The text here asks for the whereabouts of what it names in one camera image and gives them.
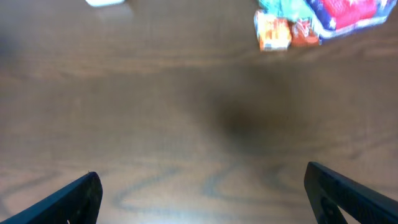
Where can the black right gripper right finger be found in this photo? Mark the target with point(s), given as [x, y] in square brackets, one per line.
[330, 192]

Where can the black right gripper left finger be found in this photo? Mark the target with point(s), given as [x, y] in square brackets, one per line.
[78, 202]

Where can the brown orange candy bar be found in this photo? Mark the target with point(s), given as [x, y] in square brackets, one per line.
[303, 34]

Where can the orange white small packet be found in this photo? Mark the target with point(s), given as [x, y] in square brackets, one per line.
[272, 32]

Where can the red purple snack packet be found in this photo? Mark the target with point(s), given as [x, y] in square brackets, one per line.
[337, 18]

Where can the green wipes packet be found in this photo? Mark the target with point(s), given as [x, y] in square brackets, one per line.
[291, 10]

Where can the white barcode scanner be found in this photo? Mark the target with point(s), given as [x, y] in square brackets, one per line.
[103, 3]

